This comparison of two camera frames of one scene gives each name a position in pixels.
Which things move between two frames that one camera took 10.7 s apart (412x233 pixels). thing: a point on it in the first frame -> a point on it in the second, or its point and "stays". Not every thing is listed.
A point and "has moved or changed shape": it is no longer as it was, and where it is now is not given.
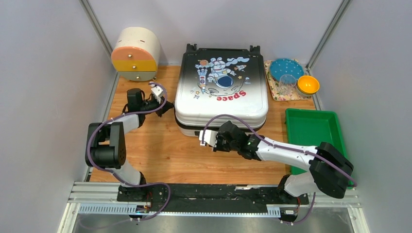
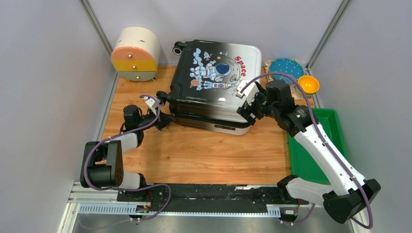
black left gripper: [167, 106] -> [163, 121]
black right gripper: [217, 149] -> [245, 109]
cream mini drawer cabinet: [136, 54] stays
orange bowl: [307, 85] stays
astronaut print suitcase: [214, 82] has moved or changed shape
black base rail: [227, 198] stays
